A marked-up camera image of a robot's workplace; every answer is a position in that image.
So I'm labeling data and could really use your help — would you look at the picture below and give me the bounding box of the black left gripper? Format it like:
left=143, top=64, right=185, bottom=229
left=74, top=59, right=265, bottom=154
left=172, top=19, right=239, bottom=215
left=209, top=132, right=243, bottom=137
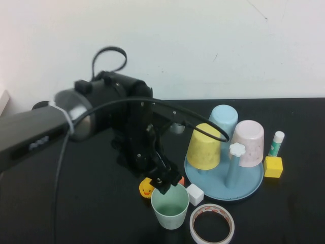
left=111, top=99, right=196, bottom=196

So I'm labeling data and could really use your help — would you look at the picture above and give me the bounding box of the green plastic cup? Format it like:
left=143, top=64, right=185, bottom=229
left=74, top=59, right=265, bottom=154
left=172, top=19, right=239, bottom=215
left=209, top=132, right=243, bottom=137
left=150, top=183, right=190, bottom=230

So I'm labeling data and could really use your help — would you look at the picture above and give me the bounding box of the yellow plastic cup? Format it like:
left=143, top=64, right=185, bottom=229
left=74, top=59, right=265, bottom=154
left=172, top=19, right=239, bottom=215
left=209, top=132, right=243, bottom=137
left=186, top=123, right=221, bottom=170

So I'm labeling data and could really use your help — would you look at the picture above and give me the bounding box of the blue cup stand tray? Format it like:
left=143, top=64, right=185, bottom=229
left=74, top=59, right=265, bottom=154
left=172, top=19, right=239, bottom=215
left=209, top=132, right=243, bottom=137
left=184, top=142, right=264, bottom=201

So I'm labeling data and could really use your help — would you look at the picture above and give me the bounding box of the blue plastic cup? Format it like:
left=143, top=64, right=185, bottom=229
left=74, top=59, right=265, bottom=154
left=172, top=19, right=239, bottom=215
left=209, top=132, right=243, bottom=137
left=207, top=104, right=239, bottom=149

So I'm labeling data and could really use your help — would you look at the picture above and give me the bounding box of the pink plastic cup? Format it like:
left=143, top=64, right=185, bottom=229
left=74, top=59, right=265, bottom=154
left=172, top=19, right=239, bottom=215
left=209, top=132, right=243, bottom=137
left=229, top=119, right=265, bottom=168

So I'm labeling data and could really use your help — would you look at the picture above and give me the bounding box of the yellow rubber duck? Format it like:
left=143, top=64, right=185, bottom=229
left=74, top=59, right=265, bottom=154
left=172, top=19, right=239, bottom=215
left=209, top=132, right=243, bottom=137
left=139, top=177, right=155, bottom=199

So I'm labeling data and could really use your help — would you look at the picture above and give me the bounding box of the white foam cube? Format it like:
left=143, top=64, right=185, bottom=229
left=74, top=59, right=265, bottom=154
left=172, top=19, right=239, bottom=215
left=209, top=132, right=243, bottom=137
left=185, top=183, right=205, bottom=207

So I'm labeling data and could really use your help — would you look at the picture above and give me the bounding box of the white adhesive tape roll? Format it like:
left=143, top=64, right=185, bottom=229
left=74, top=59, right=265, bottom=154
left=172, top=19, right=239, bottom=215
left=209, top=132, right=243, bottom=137
left=189, top=203, right=235, bottom=244

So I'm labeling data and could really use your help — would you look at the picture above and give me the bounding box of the yellow cube block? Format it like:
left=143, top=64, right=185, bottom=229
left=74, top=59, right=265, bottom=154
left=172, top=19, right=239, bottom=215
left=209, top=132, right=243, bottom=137
left=263, top=156, right=283, bottom=178

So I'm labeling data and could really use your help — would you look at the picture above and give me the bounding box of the white green glue stick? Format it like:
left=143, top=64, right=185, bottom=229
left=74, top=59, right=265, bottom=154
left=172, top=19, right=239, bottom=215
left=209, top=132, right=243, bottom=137
left=268, top=131, right=285, bottom=157

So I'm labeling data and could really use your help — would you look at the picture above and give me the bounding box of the white furniture panel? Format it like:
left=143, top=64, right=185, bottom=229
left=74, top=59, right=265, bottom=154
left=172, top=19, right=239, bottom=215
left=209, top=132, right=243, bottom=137
left=0, top=89, right=12, bottom=117

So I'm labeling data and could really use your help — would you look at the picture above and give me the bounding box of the black left camera cable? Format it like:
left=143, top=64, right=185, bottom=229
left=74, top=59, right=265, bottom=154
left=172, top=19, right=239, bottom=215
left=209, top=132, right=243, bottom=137
left=52, top=98, right=231, bottom=244

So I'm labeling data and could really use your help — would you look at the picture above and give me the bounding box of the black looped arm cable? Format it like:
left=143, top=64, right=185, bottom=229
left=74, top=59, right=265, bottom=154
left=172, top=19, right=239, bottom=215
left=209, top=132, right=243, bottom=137
left=91, top=46, right=127, bottom=77

